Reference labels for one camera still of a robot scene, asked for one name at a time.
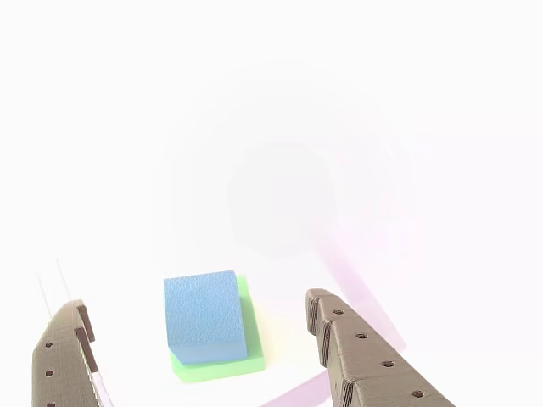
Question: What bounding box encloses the green cube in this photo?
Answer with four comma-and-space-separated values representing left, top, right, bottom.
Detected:
169, 274, 267, 382

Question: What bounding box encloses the small blue cube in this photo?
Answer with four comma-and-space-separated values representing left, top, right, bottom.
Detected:
163, 270, 249, 366

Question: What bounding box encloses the purple tape square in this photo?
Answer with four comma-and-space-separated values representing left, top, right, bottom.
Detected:
258, 220, 408, 407

